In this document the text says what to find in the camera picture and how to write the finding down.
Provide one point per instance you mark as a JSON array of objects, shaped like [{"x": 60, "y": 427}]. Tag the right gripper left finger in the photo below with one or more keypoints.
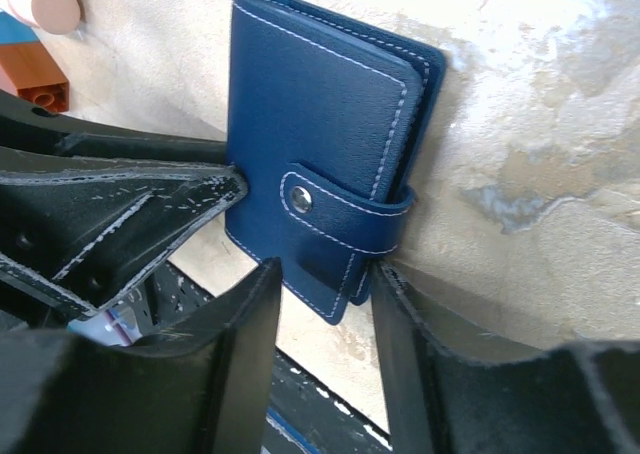
[{"x": 200, "y": 385}]

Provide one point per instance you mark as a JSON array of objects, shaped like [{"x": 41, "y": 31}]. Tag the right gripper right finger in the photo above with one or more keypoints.
[{"x": 452, "y": 387}]

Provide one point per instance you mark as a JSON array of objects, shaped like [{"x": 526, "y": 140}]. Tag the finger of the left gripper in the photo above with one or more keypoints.
[
  {"x": 33, "y": 138},
  {"x": 78, "y": 233}
]

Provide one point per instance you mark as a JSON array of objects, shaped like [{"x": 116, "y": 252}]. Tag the navy blue card holder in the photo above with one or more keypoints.
[{"x": 326, "y": 115}]

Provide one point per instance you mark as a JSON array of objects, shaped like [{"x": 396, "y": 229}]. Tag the orange blue toy block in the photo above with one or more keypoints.
[{"x": 28, "y": 71}]

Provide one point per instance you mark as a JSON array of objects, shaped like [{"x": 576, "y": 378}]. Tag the pink microphone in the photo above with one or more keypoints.
[{"x": 57, "y": 17}]

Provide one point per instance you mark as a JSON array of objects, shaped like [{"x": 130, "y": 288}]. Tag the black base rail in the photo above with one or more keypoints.
[{"x": 304, "y": 415}]

